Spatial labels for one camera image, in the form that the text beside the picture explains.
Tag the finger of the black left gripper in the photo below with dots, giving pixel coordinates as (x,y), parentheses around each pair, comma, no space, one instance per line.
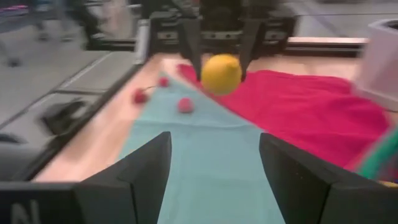
(192,46)
(248,46)

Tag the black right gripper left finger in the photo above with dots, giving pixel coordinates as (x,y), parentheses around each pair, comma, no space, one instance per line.
(136,186)

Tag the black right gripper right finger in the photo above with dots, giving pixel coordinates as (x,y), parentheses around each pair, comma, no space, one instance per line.
(295,186)

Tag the yellow toy lemon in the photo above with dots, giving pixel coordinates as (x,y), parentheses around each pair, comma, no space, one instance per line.
(221,74)

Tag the yellow toy banana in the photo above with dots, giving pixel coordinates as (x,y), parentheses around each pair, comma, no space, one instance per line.
(388,183)

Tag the teal basket orange rim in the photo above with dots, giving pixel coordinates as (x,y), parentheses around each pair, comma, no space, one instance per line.
(382,155)

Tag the red toy cherry with stem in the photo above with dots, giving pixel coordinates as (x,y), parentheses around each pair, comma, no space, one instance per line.
(163,81)

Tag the red cloth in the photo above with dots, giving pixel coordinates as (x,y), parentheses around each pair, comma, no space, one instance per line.
(311,118)

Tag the red toy strawberry green leaves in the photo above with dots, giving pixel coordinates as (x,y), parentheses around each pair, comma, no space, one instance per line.
(140,96)

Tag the teal cloth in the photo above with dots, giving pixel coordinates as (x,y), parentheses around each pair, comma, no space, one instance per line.
(211,155)

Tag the white hexagonal planter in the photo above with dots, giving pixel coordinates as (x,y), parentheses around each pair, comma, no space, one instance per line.
(382,62)

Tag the black metal table frame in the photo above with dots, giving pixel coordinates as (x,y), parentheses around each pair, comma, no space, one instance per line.
(326,49)

